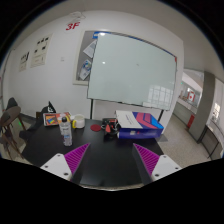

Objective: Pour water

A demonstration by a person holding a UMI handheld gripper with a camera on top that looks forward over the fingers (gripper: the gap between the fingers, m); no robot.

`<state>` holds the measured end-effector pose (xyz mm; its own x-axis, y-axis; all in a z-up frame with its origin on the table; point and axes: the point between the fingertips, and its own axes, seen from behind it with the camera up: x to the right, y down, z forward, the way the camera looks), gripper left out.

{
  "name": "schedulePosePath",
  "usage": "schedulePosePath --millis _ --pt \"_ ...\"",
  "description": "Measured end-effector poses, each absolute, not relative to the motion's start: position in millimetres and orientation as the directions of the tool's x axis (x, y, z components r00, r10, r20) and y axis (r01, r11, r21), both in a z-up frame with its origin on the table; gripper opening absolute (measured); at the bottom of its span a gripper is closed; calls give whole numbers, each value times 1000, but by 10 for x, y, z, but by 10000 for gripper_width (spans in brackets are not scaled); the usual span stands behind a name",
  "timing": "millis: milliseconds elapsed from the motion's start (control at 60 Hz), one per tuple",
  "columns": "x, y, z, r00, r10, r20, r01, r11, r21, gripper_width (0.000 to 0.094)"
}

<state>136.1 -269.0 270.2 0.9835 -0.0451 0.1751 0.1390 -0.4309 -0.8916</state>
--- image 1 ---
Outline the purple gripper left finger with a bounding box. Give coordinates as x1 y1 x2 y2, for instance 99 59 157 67
41 143 90 180

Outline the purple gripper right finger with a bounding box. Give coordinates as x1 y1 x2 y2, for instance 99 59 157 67
132 143 181 185

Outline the clear plastic water bottle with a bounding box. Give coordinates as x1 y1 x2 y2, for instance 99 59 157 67
59 117 72 146

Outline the blue red cardboard box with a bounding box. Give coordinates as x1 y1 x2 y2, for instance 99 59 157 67
116 110 164 139

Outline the red round coaster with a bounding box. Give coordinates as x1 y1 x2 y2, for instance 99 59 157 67
90 124 102 132

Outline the colourful picture book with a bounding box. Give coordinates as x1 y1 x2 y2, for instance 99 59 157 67
43 112 70 127

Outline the black red tool pile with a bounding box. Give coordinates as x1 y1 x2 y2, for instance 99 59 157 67
101 118 118 136

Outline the black bag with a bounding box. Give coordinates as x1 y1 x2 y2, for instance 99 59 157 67
41 102 56 114

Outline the wooden folding chair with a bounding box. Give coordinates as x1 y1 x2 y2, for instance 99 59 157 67
0 106 21 154

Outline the large glass whiteboard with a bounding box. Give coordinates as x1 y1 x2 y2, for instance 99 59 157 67
88 33 177 111

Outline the grey notice board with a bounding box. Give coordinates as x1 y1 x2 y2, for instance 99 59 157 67
73 31 97 85

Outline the white mug yellow handle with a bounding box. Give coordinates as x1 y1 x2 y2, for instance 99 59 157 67
72 114 85 129

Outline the small white wall poster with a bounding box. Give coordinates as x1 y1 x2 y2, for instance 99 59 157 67
19 51 30 72

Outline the red 3F wall sign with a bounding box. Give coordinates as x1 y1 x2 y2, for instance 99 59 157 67
65 22 80 32

